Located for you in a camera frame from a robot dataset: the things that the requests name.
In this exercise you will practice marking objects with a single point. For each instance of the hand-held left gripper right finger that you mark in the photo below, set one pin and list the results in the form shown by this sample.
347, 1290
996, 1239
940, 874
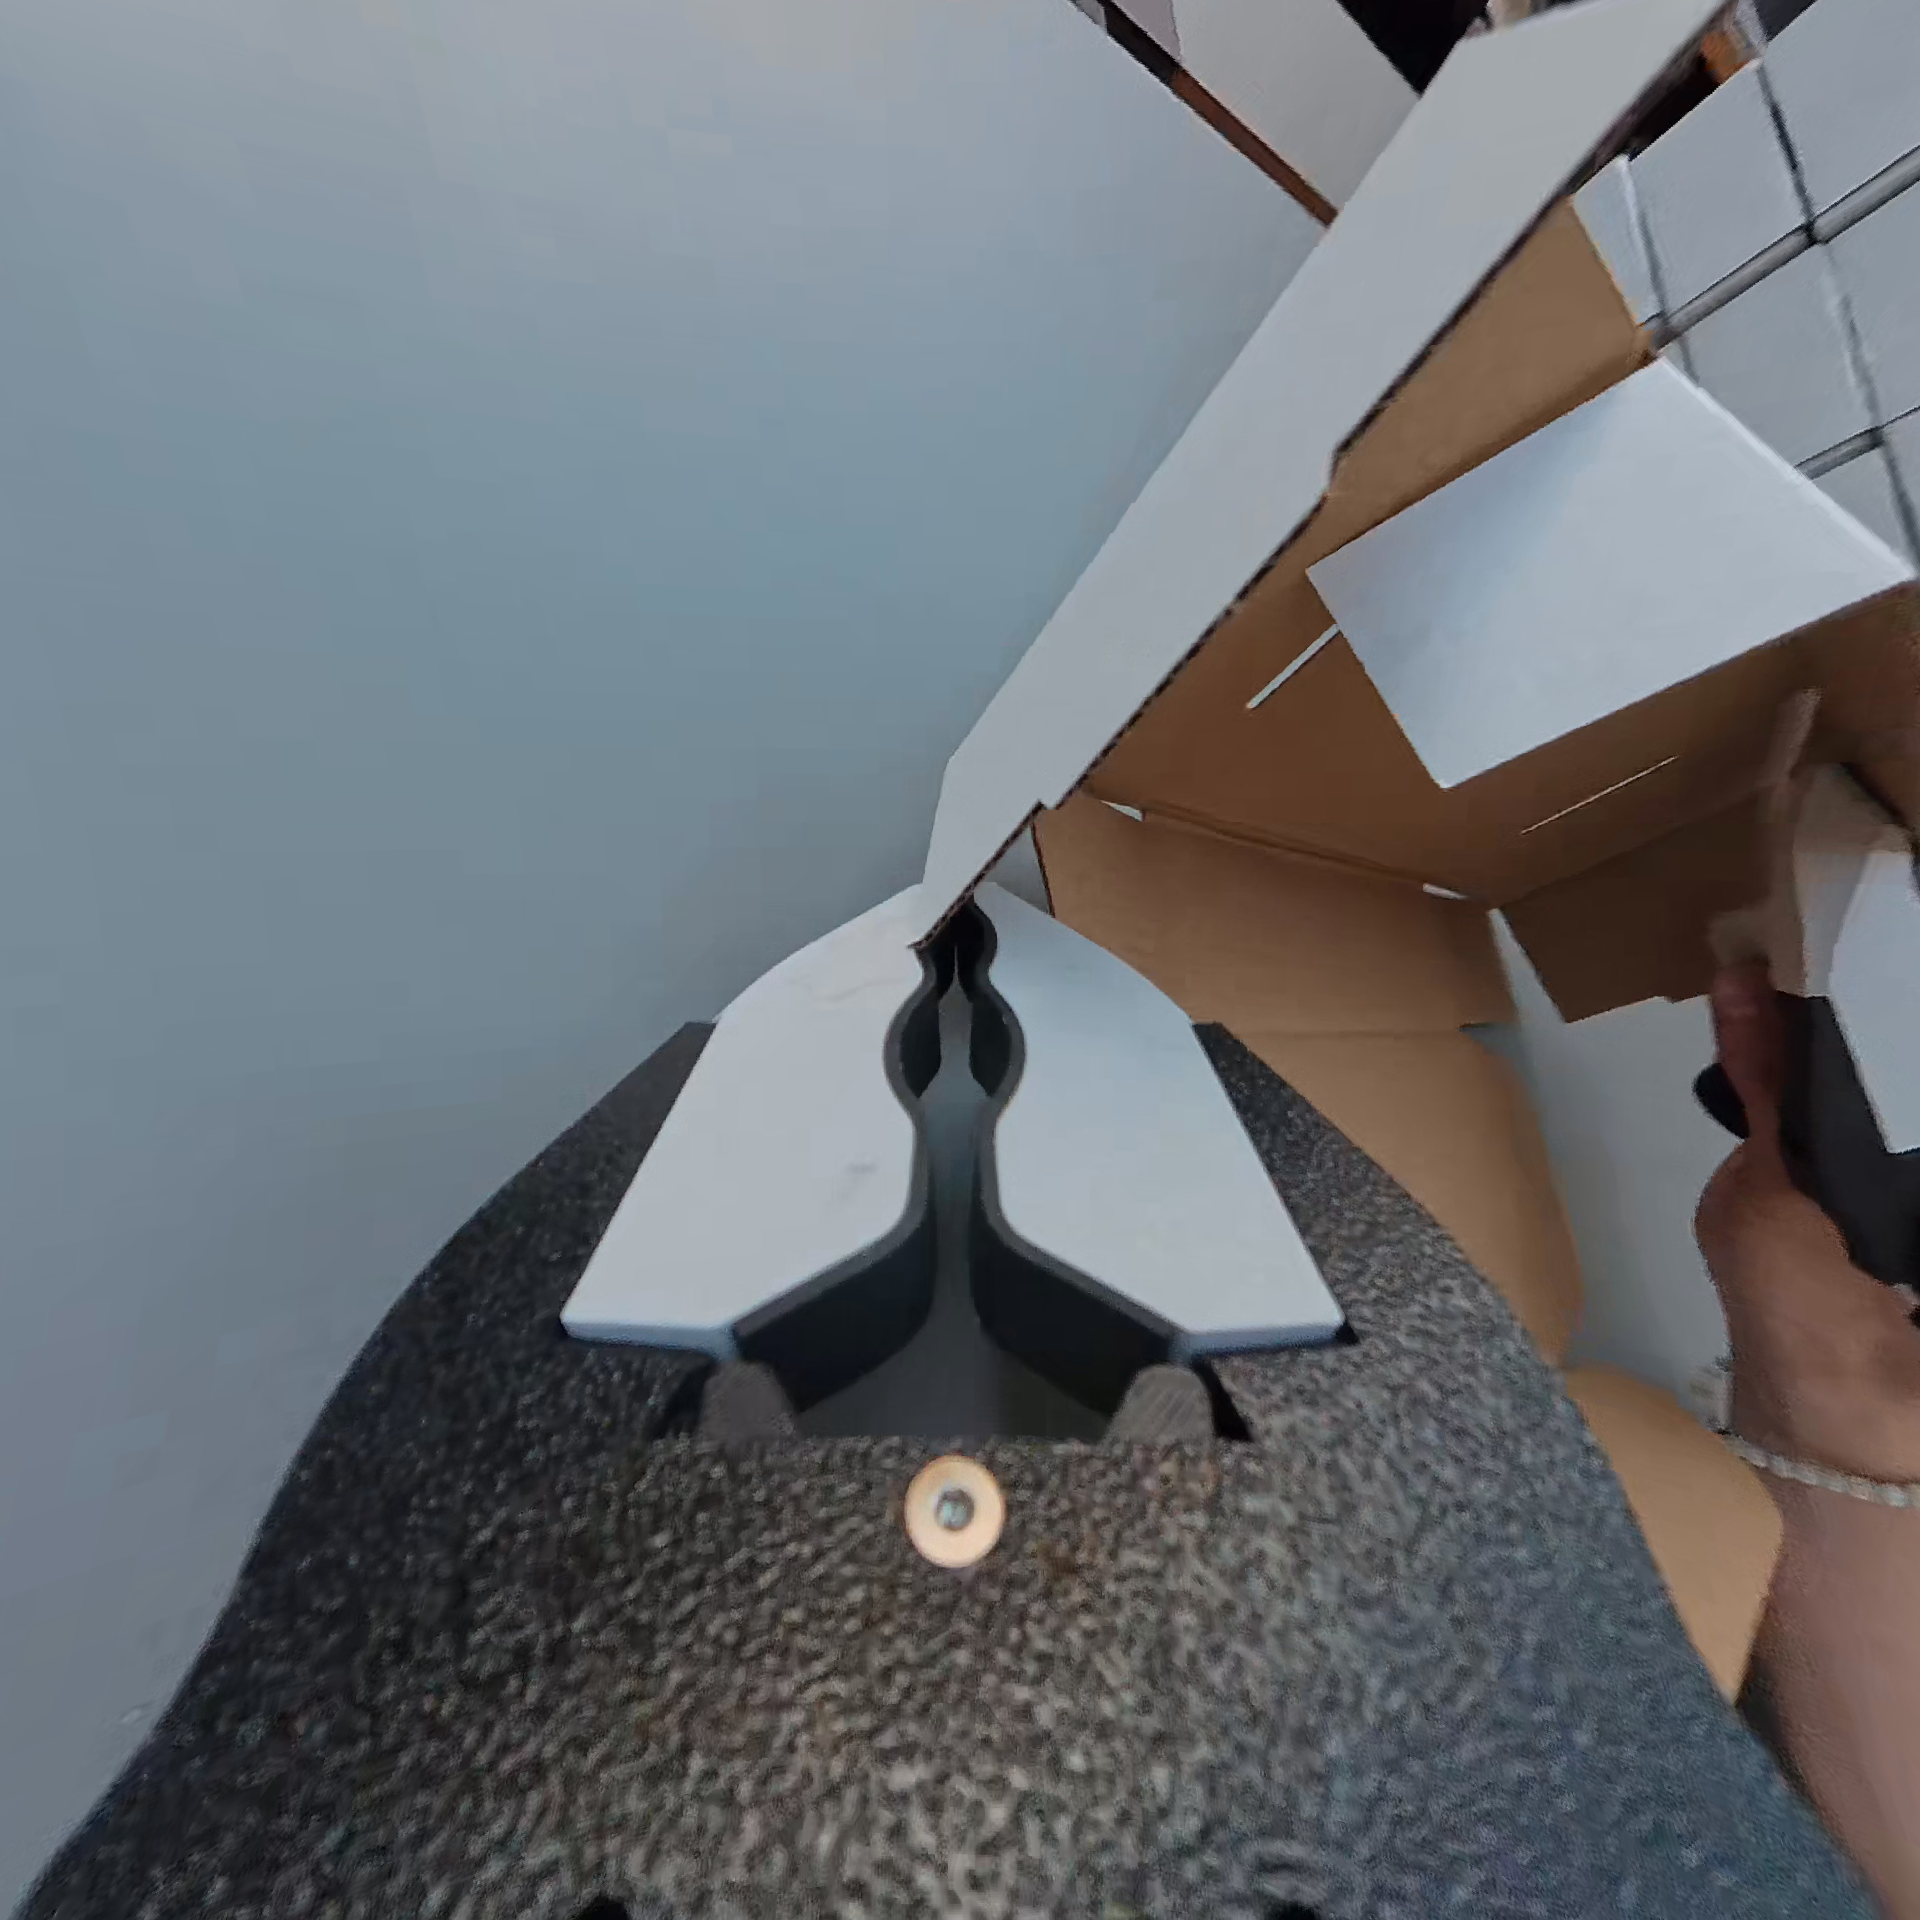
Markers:
1140, 1155

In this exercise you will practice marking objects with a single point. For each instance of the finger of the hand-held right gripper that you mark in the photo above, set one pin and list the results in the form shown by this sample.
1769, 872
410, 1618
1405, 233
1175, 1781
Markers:
1874, 974

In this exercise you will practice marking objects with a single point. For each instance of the stack of folded white boxes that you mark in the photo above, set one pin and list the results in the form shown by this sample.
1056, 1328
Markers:
1724, 165

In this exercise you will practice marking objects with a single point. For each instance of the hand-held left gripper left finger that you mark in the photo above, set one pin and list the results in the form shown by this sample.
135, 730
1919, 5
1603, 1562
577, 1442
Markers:
751, 1141

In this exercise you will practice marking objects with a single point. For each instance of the person's right hand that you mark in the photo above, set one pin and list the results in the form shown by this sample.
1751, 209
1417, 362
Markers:
1800, 1319

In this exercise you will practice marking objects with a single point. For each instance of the white cardboard box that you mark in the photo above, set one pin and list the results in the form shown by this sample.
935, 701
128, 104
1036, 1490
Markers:
1275, 721

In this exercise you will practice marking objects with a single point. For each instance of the person's right forearm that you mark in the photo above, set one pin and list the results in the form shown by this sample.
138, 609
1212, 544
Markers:
1845, 1650

